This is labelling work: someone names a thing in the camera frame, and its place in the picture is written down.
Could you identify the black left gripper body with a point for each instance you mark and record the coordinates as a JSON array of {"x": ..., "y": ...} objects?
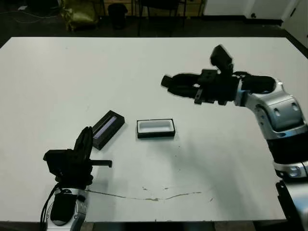
[{"x": 77, "y": 170}]

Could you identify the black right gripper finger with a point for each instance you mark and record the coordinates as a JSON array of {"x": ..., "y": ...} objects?
[
  {"x": 185, "y": 91},
  {"x": 187, "y": 79}
]

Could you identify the small black wall knob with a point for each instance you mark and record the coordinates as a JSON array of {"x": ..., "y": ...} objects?
[{"x": 252, "y": 15}]

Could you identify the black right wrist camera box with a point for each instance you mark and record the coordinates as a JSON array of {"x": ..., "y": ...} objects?
[{"x": 221, "y": 57}]

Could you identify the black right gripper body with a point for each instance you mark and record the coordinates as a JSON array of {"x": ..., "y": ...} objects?
[{"x": 219, "y": 89}]

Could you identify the black waste bin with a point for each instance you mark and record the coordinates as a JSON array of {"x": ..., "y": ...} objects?
[{"x": 117, "y": 15}]

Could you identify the white door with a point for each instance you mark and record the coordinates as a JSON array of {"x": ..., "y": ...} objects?
[{"x": 297, "y": 21}]

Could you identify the white paper sheet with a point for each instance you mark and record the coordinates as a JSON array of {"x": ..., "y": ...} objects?
[{"x": 22, "y": 8}]

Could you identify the black box base white insert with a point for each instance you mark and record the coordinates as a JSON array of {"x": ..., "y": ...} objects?
[{"x": 156, "y": 127}]

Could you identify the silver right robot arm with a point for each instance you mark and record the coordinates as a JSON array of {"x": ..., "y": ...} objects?
[{"x": 279, "y": 108}]

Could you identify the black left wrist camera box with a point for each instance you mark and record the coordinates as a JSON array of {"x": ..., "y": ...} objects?
[{"x": 54, "y": 161}]

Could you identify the black bar-shaped camera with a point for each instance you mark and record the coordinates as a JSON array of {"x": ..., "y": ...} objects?
[{"x": 166, "y": 81}]

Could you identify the wooden shelf unit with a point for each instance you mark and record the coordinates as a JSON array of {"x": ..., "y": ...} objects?
[{"x": 193, "y": 9}]

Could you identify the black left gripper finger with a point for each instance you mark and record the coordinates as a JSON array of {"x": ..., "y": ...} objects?
[
  {"x": 80, "y": 144},
  {"x": 88, "y": 146}
]

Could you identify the black chair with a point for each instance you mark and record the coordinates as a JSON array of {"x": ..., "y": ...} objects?
[{"x": 158, "y": 6}]

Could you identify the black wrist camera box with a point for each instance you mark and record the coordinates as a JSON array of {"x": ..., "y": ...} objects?
[
  {"x": 54, "y": 161},
  {"x": 221, "y": 57}
]

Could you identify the yellow-green bag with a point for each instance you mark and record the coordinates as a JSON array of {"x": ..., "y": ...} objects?
[{"x": 80, "y": 13}]

